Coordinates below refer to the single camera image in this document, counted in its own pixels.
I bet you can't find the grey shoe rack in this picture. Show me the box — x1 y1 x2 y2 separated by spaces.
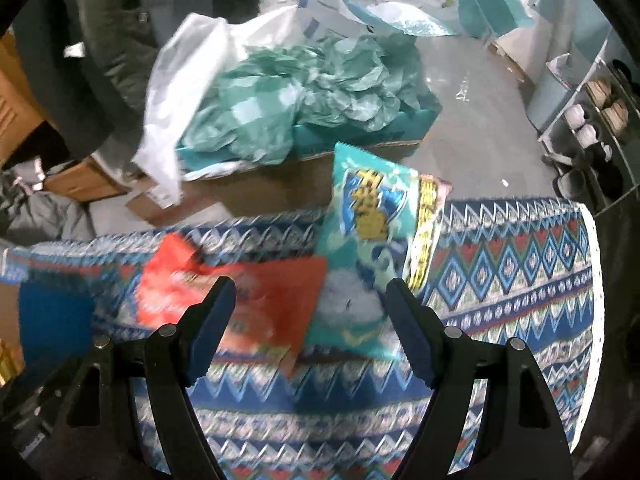
539 25 640 212

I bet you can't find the teal snack packet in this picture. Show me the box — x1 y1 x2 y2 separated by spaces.
305 141 452 362

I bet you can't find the white shoe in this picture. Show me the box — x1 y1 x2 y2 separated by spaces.
564 104 589 129
575 124 602 149

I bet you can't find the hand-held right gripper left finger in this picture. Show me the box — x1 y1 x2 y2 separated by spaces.
64 276 237 480

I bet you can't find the patterned blue tablecloth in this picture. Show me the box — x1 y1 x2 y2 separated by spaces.
2 199 606 480

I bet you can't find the white plastic bag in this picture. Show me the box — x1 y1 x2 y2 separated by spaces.
131 6 303 207

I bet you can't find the beige woven shoe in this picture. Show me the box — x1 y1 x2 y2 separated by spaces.
585 79 614 107
602 100 632 134

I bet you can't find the long gold snack packet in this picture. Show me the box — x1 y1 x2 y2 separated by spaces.
0 339 27 387

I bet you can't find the dark green jacket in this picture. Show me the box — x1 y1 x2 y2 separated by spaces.
14 0 262 157

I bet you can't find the wooden cabinet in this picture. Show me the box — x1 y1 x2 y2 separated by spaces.
0 35 128 203

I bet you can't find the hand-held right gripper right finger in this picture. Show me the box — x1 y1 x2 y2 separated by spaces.
385 279 573 480

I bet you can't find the red snack packet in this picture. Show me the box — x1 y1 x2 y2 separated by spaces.
134 232 329 377

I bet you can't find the brown cardboard box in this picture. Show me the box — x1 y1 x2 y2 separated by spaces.
125 140 422 227

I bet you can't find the grey cloth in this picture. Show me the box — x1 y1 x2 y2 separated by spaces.
0 159 97 247

